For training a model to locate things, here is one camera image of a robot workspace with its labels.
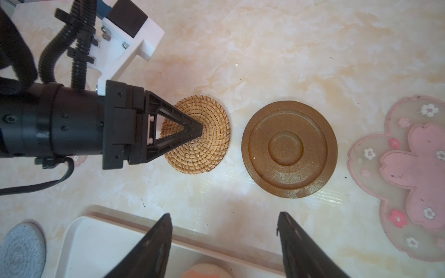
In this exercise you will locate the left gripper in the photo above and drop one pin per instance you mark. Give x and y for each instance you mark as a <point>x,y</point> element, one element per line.
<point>140,126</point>

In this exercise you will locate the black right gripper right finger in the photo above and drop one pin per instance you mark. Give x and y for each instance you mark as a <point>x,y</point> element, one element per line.
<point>302,257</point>

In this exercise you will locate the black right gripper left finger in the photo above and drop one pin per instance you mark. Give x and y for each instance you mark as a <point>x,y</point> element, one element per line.
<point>148,258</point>

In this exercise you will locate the round woven rattan coaster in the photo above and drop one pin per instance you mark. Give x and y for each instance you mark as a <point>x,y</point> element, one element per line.
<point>206,152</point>

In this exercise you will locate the round brown wooden coaster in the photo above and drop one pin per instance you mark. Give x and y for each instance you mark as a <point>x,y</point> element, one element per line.
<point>289,149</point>

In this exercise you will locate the round grey felt coaster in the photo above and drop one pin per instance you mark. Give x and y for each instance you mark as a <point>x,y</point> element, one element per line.
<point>23,252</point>

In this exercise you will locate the pink flower silicone coaster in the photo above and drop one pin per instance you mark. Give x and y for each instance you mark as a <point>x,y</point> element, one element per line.
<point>404,167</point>

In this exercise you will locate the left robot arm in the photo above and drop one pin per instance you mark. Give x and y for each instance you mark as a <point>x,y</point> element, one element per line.
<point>96,114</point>

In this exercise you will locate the peach orange mug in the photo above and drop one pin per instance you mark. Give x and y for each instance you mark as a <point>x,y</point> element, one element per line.
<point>206,271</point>

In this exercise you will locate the translucent white tray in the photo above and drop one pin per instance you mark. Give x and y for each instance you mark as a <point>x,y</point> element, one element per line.
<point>97,242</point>

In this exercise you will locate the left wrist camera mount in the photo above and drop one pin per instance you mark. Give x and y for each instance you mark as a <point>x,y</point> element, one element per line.
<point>127,32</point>

